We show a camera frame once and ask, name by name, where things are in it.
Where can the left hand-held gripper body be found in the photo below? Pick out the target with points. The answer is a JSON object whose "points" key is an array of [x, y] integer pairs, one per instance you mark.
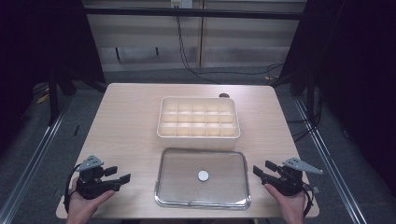
{"points": [[93, 183]]}

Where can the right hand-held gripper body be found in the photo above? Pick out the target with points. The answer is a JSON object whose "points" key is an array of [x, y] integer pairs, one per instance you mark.
{"points": [[291, 179]]}

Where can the clear lid with white knob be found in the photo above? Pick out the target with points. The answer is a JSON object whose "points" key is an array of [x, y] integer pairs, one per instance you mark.
{"points": [[202, 178]]}

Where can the white divided storage box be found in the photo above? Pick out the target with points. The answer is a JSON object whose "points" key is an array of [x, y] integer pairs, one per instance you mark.
{"points": [[198, 123]]}

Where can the person's left hand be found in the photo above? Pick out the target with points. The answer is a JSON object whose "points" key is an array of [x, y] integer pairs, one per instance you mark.
{"points": [[85, 207]]}

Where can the person's right hand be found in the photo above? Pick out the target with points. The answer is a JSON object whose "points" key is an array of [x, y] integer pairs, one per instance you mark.
{"points": [[289, 205]]}

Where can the black metal stand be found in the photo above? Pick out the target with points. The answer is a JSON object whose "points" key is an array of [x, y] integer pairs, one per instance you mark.
{"points": [[54, 90], [306, 90]]}

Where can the dark round table grommet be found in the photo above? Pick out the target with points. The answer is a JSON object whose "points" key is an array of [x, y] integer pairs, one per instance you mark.
{"points": [[223, 95]]}

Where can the black metal crossbar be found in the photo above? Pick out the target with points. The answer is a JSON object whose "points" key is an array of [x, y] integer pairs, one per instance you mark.
{"points": [[193, 13]]}

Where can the silver floor rail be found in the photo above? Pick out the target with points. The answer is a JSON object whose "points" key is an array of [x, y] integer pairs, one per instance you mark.
{"points": [[330, 158], [29, 161]]}

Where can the white wall socket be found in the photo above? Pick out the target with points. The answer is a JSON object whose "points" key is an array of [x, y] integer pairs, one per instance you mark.
{"points": [[181, 3]]}

